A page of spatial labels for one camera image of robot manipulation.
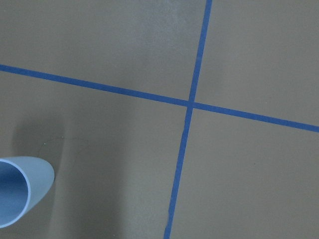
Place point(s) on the light blue plastic cup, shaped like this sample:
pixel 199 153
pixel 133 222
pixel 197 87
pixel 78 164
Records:
pixel 24 181

